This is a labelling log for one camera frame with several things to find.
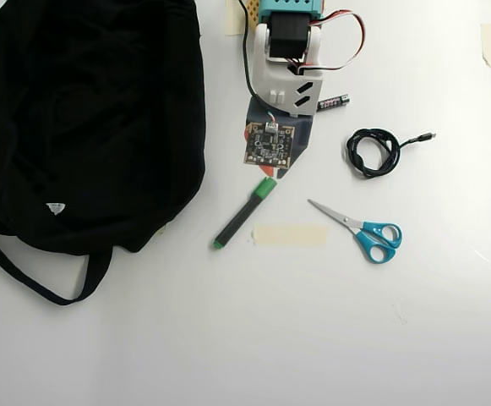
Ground green marker with black barrel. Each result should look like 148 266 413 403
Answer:
213 177 278 250

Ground thin black camera cable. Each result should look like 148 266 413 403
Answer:
238 0 272 110

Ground blue-handled scissors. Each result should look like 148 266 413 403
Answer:
307 198 403 265

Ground black fabric bag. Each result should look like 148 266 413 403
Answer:
0 0 208 306

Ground black camera circuit board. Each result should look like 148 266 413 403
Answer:
243 120 296 170

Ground red white black servo cable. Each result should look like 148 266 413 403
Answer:
286 11 367 77

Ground black AAA battery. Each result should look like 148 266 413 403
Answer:
315 94 351 113

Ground yellow perforated base piece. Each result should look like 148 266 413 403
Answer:
244 0 264 31

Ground long beige masking tape strip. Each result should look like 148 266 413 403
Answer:
252 224 330 249

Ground coiled black USB cable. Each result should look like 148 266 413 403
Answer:
345 128 437 180

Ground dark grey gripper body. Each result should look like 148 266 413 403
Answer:
247 97 316 168

